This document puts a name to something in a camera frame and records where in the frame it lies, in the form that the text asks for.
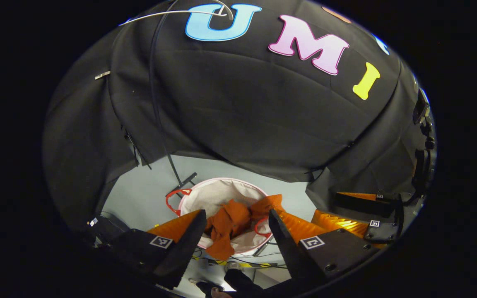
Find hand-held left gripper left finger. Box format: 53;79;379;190
110;209;207;290

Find black floor cable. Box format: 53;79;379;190
192;248;289;270

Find black clothes rack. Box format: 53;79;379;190
149;0;198;198

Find white laundry hamper red handles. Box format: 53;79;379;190
165;177;275;256

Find black device box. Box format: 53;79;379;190
87;213;130;245

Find black backdrop cloth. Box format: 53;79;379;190
42;0;438;232

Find thin black rod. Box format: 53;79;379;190
120;123;153;171

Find orange corduroy jacket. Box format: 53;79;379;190
205;193;285;261

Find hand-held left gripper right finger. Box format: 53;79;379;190
267;208;383;291

